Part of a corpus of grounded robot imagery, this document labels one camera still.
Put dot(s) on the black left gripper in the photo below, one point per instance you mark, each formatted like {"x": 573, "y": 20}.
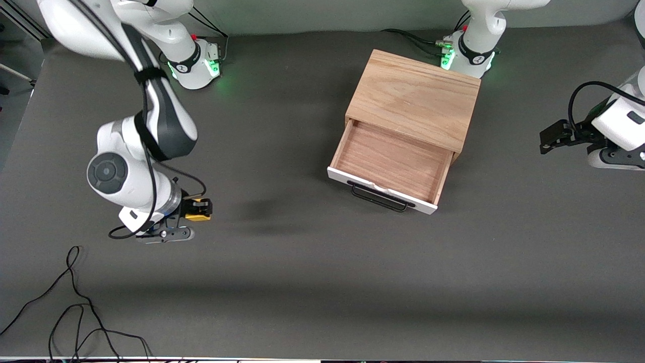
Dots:
{"x": 583, "y": 131}

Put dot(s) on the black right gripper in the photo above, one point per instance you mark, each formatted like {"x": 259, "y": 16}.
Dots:
{"x": 184, "y": 205}

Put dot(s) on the yellow wooden cube block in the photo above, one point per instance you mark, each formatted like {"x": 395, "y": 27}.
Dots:
{"x": 197, "y": 217}

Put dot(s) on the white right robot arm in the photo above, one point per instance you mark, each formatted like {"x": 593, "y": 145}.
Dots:
{"x": 126, "y": 166}

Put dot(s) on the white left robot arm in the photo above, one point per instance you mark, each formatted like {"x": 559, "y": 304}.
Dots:
{"x": 478, "y": 30}

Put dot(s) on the light wooden drawer cabinet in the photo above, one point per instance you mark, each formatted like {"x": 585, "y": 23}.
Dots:
{"x": 413, "y": 96}

